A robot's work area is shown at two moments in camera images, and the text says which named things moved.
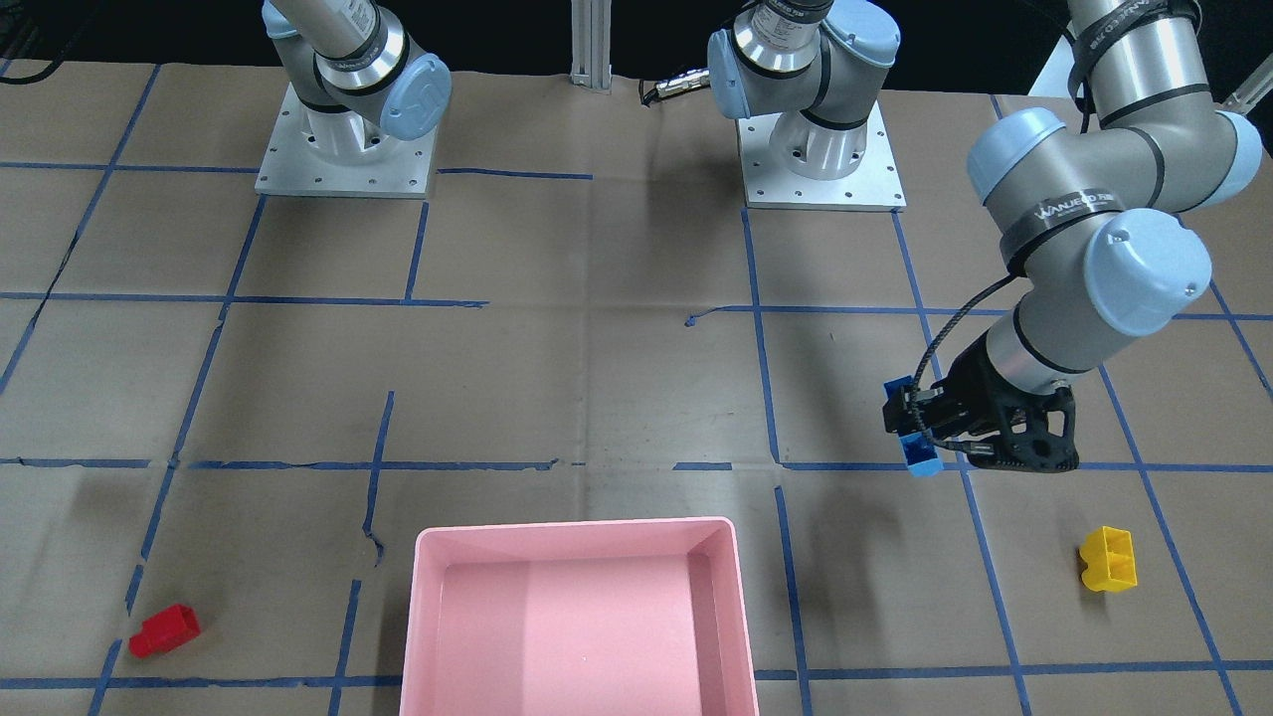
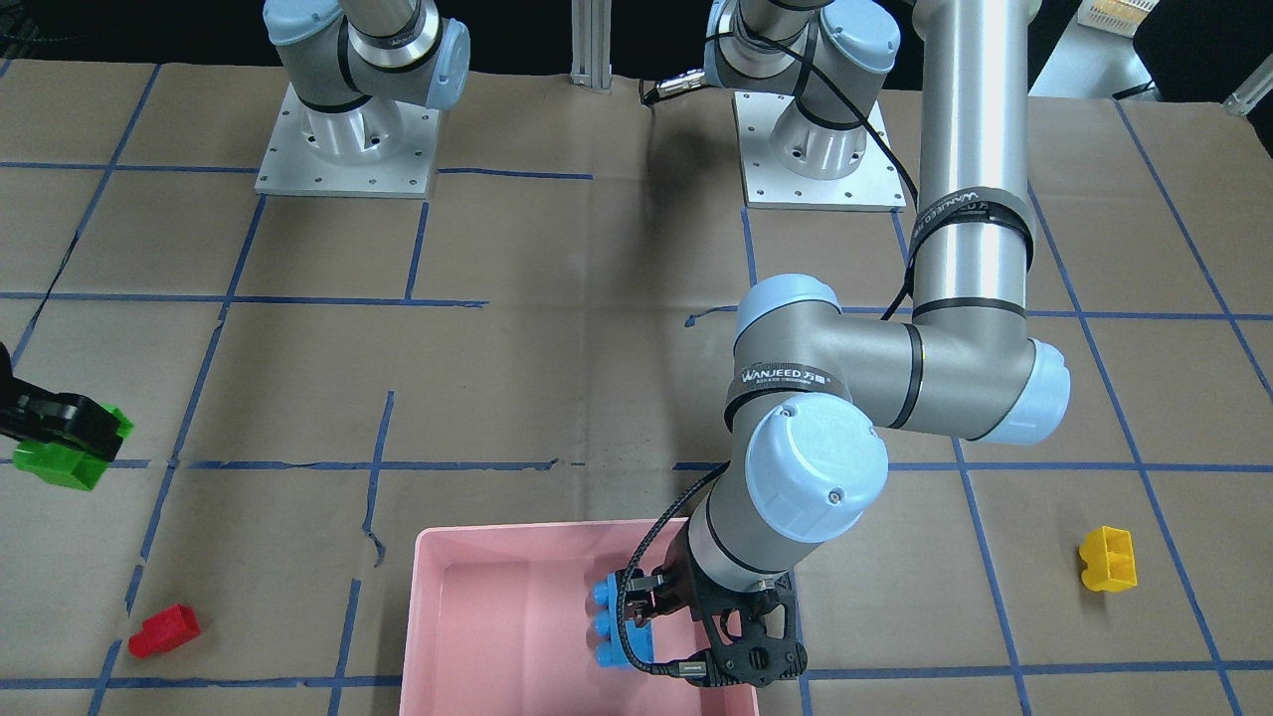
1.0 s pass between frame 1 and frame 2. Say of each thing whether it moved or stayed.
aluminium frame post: stayed
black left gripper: moved
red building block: stayed
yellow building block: stayed
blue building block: moved
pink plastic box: stayed
